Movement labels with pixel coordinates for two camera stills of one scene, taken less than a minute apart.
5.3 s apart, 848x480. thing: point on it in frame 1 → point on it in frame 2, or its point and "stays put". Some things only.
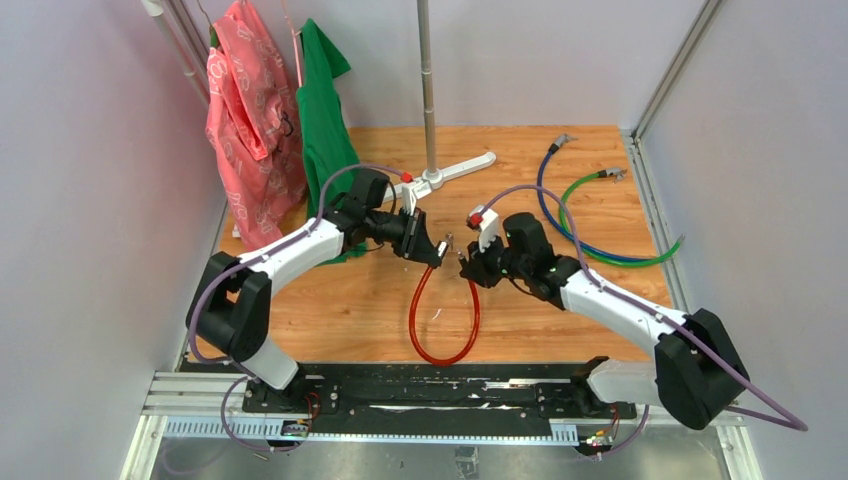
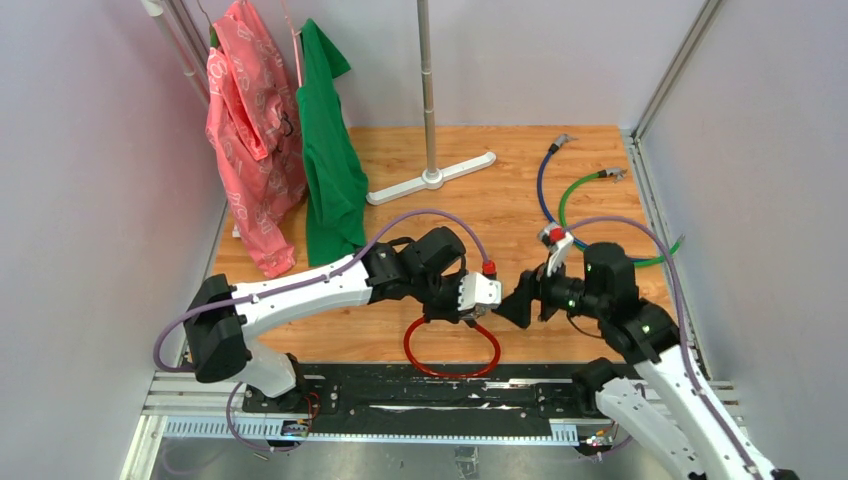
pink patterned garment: (253, 126) stays put
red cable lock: (411, 326) → (490, 334)
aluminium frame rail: (187, 408) stays put
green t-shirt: (328, 145) stays put
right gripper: (477, 266) → (532, 284)
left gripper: (415, 243) → (452, 313)
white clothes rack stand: (431, 175) stays put
